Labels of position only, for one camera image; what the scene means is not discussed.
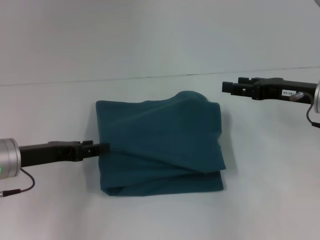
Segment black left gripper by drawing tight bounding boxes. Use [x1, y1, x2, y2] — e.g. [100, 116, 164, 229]
[18, 139, 111, 169]

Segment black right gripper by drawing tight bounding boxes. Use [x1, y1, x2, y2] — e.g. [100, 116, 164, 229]
[221, 76, 318, 105]

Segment teal blue shirt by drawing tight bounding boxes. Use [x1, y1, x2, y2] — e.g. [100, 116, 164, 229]
[95, 90, 228, 198]

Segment left arm cable with connectors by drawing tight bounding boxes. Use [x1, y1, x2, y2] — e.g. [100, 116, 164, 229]
[0, 167, 36, 198]

